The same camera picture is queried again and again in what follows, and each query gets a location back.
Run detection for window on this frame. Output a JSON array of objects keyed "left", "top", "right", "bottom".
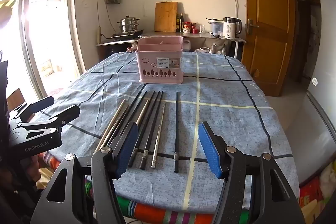
[{"left": 0, "top": 0, "right": 87, "bottom": 101}]

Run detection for wooden cutting board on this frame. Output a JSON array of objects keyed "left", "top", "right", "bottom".
[{"left": 154, "top": 2, "right": 178, "bottom": 33}]

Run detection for steel steamer pot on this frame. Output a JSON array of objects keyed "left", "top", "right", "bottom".
[{"left": 117, "top": 15, "right": 139, "bottom": 33}]

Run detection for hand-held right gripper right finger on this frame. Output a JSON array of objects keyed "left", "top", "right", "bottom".
[{"left": 198, "top": 122, "right": 306, "bottom": 224}]

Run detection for plastic bags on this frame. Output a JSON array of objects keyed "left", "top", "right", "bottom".
[{"left": 210, "top": 43, "right": 227, "bottom": 55}]

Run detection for low grey shelf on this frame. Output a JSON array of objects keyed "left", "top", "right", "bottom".
[{"left": 96, "top": 39, "right": 139, "bottom": 62}]

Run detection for blue plastic container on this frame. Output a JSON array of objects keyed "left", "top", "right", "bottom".
[{"left": 210, "top": 20, "right": 223, "bottom": 37}]

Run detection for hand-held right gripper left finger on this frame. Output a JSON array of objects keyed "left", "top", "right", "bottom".
[{"left": 31, "top": 121, "right": 139, "bottom": 224}]

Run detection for pink utensil basket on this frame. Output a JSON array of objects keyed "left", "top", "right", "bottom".
[{"left": 135, "top": 36, "right": 183, "bottom": 83}]

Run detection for metal door handle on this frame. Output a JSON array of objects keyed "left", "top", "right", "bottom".
[{"left": 246, "top": 19, "right": 259, "bottom": 35}]

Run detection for metal kitchen table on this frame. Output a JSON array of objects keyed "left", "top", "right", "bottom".
[{"left": 138, "top": 31, "right": 248, "bottom": 59}]

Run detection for blue plaid tablecloth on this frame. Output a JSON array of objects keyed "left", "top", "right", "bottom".
[{"left": 34, "top": 51, "right": 300, "bottom": 214}]

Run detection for white electric kettle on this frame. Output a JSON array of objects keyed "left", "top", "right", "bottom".
[{"left": 223, "top": 17, "right": 242, "bottom": 39}]

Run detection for printed blanket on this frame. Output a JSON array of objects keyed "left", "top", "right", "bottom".
[{"left": 299, "top": 169, "right": 336, "bottom": 224}]

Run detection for grey refrigerator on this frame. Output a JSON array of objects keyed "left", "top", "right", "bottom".
[{"left": 285, "top": 0, "right": 336, "bottom": 186}]

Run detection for black induction cooker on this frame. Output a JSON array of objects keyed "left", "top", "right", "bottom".
[{"left": 111, "top": 29, "right": 144, "bottom": 39}]

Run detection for wooden door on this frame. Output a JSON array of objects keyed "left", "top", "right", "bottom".
[{"left": 241, "top": 0, "right": 296, "bottom": 97}]

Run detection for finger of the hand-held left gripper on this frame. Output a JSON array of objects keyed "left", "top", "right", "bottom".
[
  {"left": 20, "top": 105, "right": 80, "bottom": 134},
  {"left": 11, "top": 96, "right": 55, "bottom": 121}
]

